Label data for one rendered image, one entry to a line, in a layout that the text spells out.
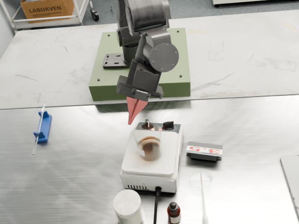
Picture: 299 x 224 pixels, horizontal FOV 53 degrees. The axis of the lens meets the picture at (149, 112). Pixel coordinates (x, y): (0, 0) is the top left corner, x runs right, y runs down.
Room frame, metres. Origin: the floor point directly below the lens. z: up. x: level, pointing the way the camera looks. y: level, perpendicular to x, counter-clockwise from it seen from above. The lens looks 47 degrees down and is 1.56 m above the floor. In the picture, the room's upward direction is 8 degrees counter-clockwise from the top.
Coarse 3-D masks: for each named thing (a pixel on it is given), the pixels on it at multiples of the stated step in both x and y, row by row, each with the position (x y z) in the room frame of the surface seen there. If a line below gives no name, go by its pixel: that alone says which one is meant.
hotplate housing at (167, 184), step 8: (176, 160) 0.39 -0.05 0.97; (176, 168) 0.37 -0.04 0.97; (128, 176) 0.37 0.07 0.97; (136, 176) 0.37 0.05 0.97; (144, 176) 0.36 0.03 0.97; (152, 176) 0.36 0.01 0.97; (160, 176) 0.35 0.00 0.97; (168, 176) 0.35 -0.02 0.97; (176, 176) 0.35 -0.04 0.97; (128, 184) 0.37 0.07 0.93; (136, 184) 0.36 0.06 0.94; (144, 184) 0.36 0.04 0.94; (152, 184) 0.35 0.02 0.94; (160, 184) 0.35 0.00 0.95; (168, 184) 0.34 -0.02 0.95; (176, 184) 0.34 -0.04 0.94; (160, 192) 0.34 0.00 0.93; (168, 192) 0.35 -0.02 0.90
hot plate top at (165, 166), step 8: (168, 136) 0.45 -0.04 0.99; (176, 136) 0.45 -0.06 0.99; (128, 144) 0.44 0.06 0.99; (168, 144) 0.43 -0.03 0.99; (176, 144) 0.42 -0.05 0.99; (128, 152) 0.42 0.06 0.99; (136, 152) 0.42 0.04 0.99; (168, 152) 0.40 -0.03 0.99; (176, 152) 0.40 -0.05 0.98; (128, 160) 0.40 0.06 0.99; (136, 160) 0.39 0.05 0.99; (160, 160) 0.38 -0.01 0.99; (168, 160) 0.38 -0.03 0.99; (128, 168) 0.38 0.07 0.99; (136, 168) 0.37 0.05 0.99; (144, 168) 0.37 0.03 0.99; (152, 168) 0.37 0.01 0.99; (160, 168) 0.36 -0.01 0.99; (168, 168) 0.36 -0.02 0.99
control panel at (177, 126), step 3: (159, 123) 0.54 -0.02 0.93; (162, 123) 0.54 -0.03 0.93; (162, 126) 0.52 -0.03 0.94; (174, 126) 0.52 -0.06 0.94; (177, 126) 0.52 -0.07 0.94; (180, 126) 0.52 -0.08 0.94; (162, 129) 0.50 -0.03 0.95; (174, 129) 0.50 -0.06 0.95; (177, 129) 0.50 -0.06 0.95; (177, 132) 0.48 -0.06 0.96
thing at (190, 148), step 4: (188, 148) 0.45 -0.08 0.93; (192, 148) 0.45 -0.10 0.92; (196, 148) 0.45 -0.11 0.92; (200, 148) 0.45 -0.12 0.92; (204, 148) 0.45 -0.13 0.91; (208, 148) 0.45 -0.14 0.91; (208, 152) 0.42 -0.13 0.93; (212, 152) 0.42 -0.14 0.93; (216, 152) 0.42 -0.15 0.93; (220, 152) 0.42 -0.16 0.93
